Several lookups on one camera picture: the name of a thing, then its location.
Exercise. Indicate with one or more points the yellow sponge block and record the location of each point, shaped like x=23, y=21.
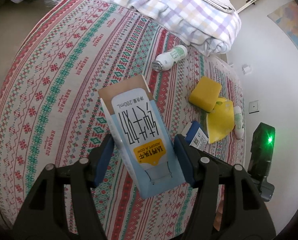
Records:
x=205, y=94

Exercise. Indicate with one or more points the white wall socket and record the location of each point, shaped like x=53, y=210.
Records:
x=247, y=69

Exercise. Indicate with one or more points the light blue milk carton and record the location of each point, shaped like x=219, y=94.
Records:
x=141, y=136

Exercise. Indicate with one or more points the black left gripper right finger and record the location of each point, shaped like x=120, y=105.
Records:
x=197, y=166

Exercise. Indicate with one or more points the right hand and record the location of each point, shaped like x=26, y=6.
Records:
x=218, y=217

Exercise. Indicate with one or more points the grey wall switch plate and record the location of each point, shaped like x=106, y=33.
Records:
x=254, y=107

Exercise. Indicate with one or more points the purple plaid folded quilt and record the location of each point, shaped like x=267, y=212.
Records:
x=211, y=26

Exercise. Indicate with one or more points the white green drink bottle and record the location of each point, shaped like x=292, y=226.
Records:
x=166, y=60

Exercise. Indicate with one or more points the wall map poster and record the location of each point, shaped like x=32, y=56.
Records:
x=286, y=17

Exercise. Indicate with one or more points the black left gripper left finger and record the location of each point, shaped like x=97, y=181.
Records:
x=99, y=159

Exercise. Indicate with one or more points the yellow snack bag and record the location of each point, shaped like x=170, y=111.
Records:
x=220, y=121

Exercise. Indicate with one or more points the blue tissue box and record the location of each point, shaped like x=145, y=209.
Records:
x=195, y=136

